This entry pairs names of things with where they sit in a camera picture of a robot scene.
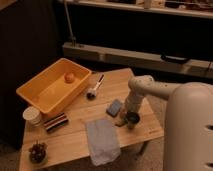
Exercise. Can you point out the grey metal shelf rail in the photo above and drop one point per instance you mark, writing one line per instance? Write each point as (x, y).
(137, 59)

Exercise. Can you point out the white paper cup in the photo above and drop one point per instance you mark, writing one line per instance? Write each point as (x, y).
(32, 115)

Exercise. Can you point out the bowl of dark grapes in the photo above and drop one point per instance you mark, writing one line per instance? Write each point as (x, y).
(37, 153)

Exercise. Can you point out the striped black red box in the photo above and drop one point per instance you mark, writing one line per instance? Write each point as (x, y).
(55, 122)

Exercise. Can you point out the orange fruit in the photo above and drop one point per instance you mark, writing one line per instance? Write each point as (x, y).
(69, 77)

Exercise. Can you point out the wooden table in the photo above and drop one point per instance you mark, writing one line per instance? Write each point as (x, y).
(69, 142)

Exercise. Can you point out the small metal cup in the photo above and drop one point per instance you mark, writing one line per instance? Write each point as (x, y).
(132, 119)

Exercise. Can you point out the yellow plastic bin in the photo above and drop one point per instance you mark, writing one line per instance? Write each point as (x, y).
(48, 91)

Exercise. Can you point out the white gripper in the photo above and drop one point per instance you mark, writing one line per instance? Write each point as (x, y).
(133, 103)

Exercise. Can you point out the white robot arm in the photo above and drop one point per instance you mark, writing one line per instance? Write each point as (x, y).
(188, 131)

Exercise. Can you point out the grey folded cloth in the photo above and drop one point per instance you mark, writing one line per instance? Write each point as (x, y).
(102, 141)

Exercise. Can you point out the metal stand pole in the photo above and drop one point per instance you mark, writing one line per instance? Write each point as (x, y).
(72, 37)

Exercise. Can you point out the blue sponge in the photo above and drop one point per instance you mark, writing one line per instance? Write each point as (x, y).
(114, 108)

